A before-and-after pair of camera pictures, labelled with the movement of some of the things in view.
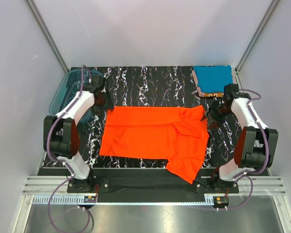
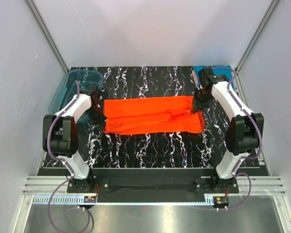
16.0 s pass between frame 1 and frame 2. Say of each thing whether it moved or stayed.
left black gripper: moved
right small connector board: stayed
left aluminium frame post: stayed
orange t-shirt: moved
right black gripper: moved
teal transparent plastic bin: stayed
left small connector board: stayed
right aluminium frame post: stayed
